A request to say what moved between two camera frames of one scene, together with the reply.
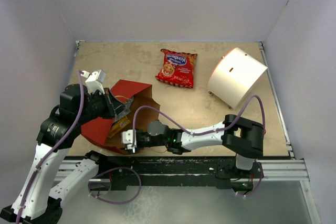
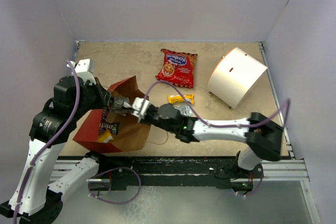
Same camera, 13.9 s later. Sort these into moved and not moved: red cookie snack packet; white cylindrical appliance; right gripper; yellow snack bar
Moved: yellow snack bar; right gripper
Not moved: red cookie snack packet; white cylindrical appliance
